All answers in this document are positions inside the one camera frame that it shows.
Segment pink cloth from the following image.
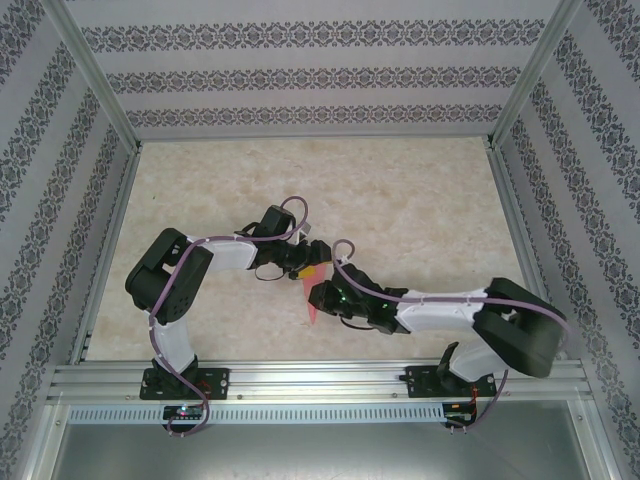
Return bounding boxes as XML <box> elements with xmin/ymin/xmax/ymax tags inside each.
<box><xmin>301</xmin><ymin>262</ymin><xmax>334</xmax><ymax>327</ymax></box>

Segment grey metal shelf sheet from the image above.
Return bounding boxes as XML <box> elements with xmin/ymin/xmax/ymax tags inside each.
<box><xmin>47</xmin><ymin>422</ymin><xmax>591</xmax><ymax>480</ymax></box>

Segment left circuit board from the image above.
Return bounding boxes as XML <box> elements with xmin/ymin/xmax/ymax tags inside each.
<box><xmin>163</xmin><ymin>405</ymin><xmax>204</xmax><ymax>421</ymax></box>

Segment thin black right gripper cable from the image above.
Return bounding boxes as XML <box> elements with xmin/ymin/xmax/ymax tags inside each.
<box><xmin>342</xmin><ymin>316</ymin><xmax>382</xmax><ymax>333</ymax></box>

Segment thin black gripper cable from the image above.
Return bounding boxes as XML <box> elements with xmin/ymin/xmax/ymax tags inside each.
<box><xmin>253</xmin><ymin>263</ymin><xmax>287</xmax><ymax>283</ymax></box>
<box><xmin>342</xmin><ymin>316</ymin><xmax>382</xmax><ymax>333</ymax></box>

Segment thin black left gripper cable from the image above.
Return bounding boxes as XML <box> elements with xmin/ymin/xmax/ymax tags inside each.
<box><xmin>253</xmin><ymin>263</ymin><xmax>287</xmax><ymax>283</ymax></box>

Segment aluminium mounting rail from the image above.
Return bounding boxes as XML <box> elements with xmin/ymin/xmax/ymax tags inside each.
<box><xmin>47</xmin><ymin>360</ymin><xmax>589</xmax><ymax>402</ymax></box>

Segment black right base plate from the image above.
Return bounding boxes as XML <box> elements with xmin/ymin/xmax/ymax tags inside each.
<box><xmin>405</xmin><ymin>364</ymin><xmax>499</xmax><ymax>400</ymax></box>

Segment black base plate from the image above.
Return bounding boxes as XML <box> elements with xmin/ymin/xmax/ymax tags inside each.
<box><xmin>405</xmin><ymin>364</ymin><xmax>499</xmax><ymax>400</ymax></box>
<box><xmin>139</xmin><ymin>367</ymin><xmax>231</xmax><ymax>401</ymax></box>

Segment slotted grey cable duct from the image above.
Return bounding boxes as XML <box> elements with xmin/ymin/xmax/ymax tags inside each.
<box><xmin>67</xmin><ymin>403</ymin><xmax>446</xmax><ymax>424</ymax></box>

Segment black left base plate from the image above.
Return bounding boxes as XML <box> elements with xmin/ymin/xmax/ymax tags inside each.
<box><xmin>139</xmin><ymin>367</ymin><xmax>231</xmax><ymax>401</ymax></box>

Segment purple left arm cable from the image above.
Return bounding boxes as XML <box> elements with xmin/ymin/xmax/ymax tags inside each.
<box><xmin>148</xmin><ymin>195</ymin><xmax>310</xmax><ymax>437</ymax></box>

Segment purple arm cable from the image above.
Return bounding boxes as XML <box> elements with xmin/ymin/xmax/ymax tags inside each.
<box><xmin>148</xmin><ymin>195</ymin><xmax>310</xmax><ymax>437</ymax></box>
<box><xmin>331</xmin><ymin>238</ymin><xmax>574</xmax><ymax>435</ymax></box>

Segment aluminium side rail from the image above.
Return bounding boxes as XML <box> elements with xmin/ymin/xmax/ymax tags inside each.
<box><xmin>69</xmin><ymin>142</ymin><xmax>145</xmax><ymax>366</ymax></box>
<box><xmin>485</xmin><ymin>142</ymin><xmax>570</xmax><ymax>361</ymax></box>

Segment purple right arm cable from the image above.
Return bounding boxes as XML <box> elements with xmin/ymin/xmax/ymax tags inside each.
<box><xmin>331</xmin><ymin>238</ymin><xmax>574</xmax><ymax>435</ymax></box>

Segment aluminium frame post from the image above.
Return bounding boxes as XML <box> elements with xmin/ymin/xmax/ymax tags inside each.
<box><xmin>485</xmin><ymin>0</ymin><xmax>586</xmax><ymax>151</ymax></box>
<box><xmin>43</xmin><ymin>0</ymin><xmax>142</xmax><ymax>151</ymax></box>

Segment aluminium frame strut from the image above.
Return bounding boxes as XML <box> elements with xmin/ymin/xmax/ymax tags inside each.
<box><xmin>20</xmin><ymin>403</ymin><xmax>69</xmax><ymax>480</ymax></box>
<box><xmin>569</xmin><ymin>399</ymin><xmax>620</xmax><ymax>480</ymax></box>

